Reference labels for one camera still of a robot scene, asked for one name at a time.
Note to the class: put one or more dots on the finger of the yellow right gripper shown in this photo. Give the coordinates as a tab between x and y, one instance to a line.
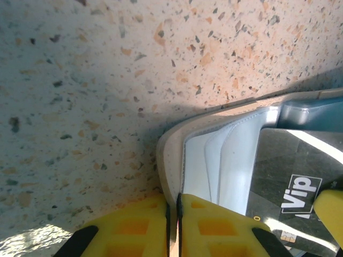
332	211

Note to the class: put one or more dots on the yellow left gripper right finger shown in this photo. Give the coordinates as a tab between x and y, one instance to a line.
214	235

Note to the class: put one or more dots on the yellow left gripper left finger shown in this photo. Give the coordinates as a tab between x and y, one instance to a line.
128	235

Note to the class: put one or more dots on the black VIP card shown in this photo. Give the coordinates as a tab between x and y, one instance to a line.
281	166

